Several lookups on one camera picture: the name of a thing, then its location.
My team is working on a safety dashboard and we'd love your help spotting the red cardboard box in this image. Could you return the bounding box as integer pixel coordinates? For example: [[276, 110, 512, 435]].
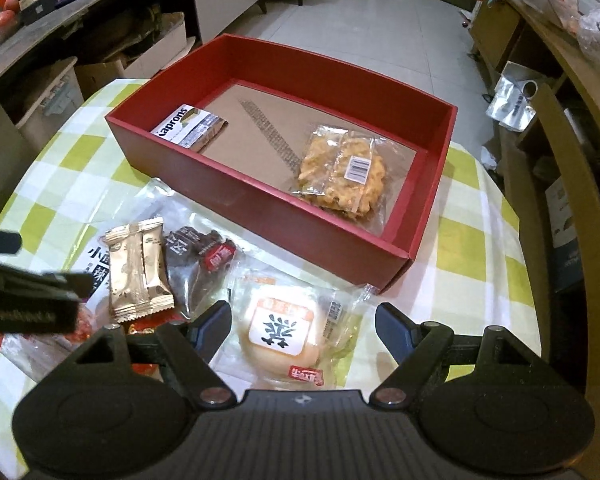
[[105, 34, 457, 294]]

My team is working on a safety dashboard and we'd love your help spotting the white sausage packet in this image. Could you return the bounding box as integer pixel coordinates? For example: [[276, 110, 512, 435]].
[[0, 245, 112, 367]]

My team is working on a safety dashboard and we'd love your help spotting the brown cardboard box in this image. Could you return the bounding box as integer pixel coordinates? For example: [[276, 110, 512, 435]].
[[75, 10, 190, 93]]

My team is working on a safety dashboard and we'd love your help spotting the silver foil bag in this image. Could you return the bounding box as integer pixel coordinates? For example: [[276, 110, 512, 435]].
[[485, 72, 539, 132]]

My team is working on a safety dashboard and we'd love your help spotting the red snack packet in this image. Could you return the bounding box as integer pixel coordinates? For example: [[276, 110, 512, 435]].
[[127, 307, 186, 376]]

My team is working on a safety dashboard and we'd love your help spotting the crumpled clear plastic bag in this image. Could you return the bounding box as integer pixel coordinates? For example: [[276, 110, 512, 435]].
[[576, 4, 600, 57]]

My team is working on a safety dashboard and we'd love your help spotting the clear plastic packet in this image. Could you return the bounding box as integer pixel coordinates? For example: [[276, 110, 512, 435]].
[[134, 177, 261, 261]]

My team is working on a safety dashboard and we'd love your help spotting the clear packet of fried snack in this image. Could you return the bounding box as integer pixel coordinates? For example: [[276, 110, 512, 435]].
[[289, 122, 415, 235]]

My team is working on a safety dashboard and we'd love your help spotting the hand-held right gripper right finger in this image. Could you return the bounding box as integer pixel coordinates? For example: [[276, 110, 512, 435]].
[[372, 302, 531, 406]]

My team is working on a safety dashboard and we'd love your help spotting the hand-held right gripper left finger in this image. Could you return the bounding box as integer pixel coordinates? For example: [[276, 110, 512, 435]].
[[72, 301, 233, 408]]

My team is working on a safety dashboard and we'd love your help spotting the brown and white snack packet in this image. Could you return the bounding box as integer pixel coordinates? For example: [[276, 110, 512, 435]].
[[150, 105, 229, 152]]

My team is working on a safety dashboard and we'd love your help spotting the gold snack packet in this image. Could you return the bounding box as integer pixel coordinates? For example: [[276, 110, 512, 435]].
[[103, 217, 176, 322]]

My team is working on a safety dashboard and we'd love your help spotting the wooden counter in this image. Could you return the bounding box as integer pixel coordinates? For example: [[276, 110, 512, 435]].
[[472, 0, 600, 161]]

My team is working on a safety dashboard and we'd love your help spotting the grey curved counter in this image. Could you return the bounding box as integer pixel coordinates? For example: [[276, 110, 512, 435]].
[[0, 0, 198, 98]]

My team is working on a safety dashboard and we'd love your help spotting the clear round bun packet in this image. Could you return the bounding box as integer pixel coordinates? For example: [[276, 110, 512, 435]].
[[214, 269, 377, 392]]

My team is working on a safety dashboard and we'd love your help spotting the dark brown snack packet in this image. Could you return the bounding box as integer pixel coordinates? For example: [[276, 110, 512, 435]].
[[164, 226, 239, 320]]

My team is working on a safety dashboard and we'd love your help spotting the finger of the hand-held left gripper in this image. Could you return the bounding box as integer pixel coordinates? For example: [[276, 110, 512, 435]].
[[0, 229, 24, 256], [0, 256, 95, 303]]

